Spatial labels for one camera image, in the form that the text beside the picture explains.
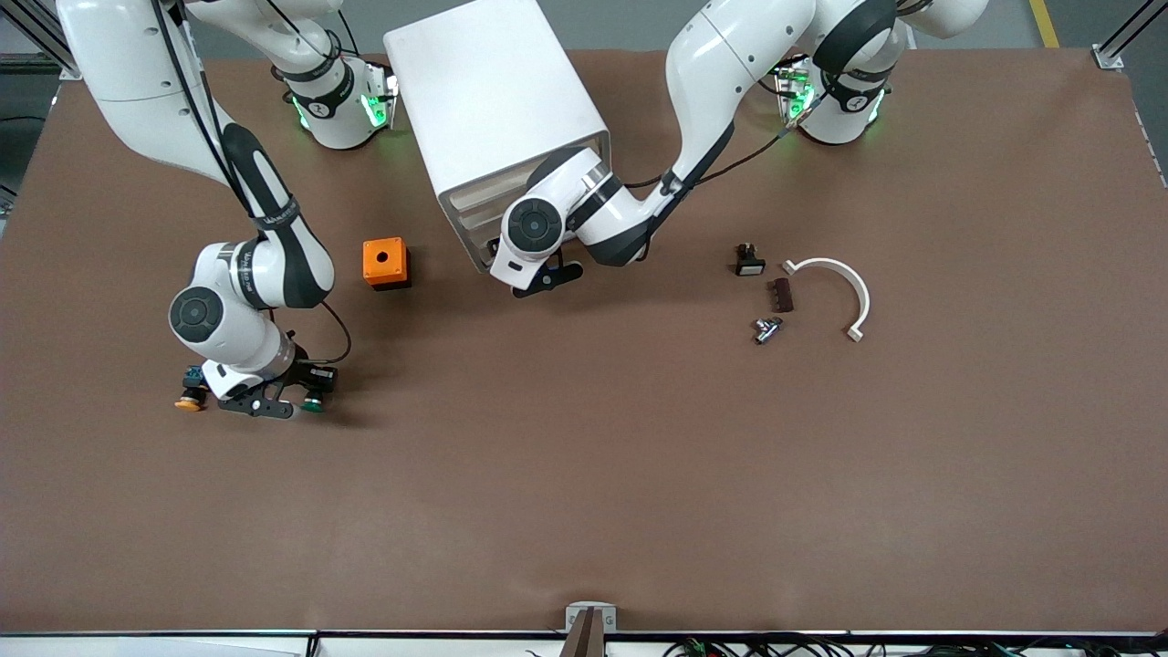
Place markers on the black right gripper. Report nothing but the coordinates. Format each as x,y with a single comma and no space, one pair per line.
305,374

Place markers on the green push button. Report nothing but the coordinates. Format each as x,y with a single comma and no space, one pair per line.
313,404

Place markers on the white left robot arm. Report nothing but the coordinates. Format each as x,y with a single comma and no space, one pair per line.
703,73

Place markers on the yellow push button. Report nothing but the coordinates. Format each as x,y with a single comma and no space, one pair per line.
189,400

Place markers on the white rectangular push button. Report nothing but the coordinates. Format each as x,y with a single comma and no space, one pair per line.
750,265

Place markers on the brown table mat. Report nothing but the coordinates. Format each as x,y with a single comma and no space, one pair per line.
547,456

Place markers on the chrome pipe fitting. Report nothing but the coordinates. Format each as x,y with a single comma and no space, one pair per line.
767,330

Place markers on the dark brown cylinder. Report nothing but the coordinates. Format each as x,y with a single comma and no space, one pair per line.
784,296

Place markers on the white semicircular pipe clamp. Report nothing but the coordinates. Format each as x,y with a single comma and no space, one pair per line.
858,290

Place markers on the orange button enclosure box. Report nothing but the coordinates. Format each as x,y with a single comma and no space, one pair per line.
383,260

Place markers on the grey metal bracket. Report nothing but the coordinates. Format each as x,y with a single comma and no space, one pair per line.
572,620

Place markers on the aluminium frame profile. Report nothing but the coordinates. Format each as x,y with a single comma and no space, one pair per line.
71,69
1110,57

